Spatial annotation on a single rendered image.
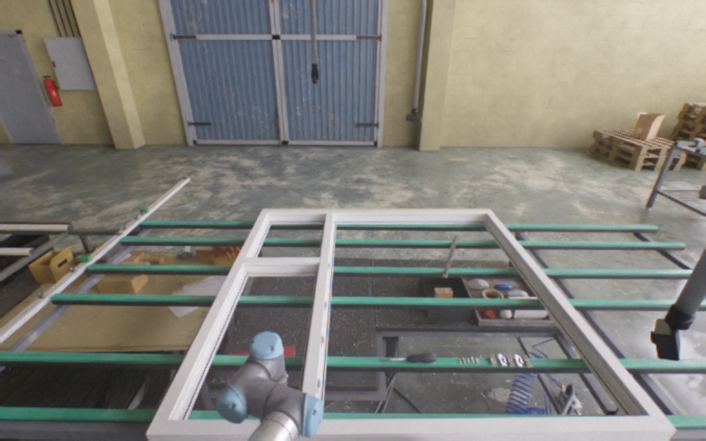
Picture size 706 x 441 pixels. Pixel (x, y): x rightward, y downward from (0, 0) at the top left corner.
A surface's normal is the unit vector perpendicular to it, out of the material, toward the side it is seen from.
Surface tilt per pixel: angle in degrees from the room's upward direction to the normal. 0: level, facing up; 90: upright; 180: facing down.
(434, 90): 90
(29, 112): 90
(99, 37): 90
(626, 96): 90
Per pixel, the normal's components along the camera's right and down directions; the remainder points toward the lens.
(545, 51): -0.01, 0.45
